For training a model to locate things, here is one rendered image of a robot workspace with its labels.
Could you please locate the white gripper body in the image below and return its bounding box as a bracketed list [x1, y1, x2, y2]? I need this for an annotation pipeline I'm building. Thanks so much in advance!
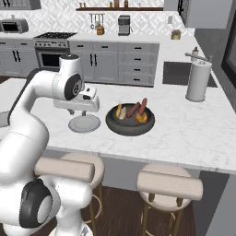
[53, 97, 100, 113]

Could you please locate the grey round plate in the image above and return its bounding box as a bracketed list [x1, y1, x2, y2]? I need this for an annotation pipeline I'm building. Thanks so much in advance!
[67, 113, 102, 134]

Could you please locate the hot dog bun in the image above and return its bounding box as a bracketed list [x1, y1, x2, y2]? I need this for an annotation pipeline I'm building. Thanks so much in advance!
[115, 103, 128, 121]
[135, 112, 149, 124]

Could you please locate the dark grey bowl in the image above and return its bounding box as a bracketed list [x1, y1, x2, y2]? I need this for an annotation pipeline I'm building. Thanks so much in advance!
[105, 102, 156, 137]

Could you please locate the red-brown sausage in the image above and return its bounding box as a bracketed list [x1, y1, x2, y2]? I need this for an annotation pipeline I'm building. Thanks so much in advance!
[125, 101, 141, 119]
[136, 97, 148, 117]

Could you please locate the beige cushioned bar stool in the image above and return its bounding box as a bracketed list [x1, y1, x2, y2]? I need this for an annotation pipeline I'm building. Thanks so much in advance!
[136, 162, 205, 236]
[33, 152, 106, 236]

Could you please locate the grey base cupboard run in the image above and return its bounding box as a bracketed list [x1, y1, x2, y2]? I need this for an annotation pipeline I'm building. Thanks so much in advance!
[0, 39, 40, 77]
[67, 40, 160, 88]

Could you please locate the steel range with hob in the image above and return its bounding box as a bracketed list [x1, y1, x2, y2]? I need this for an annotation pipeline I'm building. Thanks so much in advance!
[33, 30, 78, 72]

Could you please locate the silver coffee machine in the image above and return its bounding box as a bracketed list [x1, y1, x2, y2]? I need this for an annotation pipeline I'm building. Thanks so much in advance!
[117, 15, 132, 37]

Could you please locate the silver toaster oven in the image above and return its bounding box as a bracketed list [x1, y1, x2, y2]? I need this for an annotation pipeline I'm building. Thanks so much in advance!
[0, 18, 30, 34]

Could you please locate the dark sink basin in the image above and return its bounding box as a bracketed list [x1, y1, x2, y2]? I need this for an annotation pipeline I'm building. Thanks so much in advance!
[162, 61, 218, 89]

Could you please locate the white paper towel roll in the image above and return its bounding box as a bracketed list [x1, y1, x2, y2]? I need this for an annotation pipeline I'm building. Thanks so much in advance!
[184, 59, 213, 103]

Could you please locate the small potted plant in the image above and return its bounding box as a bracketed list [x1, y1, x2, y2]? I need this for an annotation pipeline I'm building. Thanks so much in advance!
[170, 29, 183, 41]

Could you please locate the white soap dispenser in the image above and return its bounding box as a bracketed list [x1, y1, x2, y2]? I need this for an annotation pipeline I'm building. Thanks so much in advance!
[191, 46, 200, 63]

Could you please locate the rail with hanging tools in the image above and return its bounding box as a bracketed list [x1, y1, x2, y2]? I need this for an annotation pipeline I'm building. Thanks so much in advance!
[88, 12, 106, 30]

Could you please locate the dark wooden wall shelf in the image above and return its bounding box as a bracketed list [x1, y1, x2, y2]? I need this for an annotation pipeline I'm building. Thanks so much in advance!
[76, 6, 164, 12]

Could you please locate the grey wall cupboard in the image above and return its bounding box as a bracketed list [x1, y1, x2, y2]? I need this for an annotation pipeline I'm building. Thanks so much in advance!
[162, 0, 235, 30]
[0, 0, 42, 11]

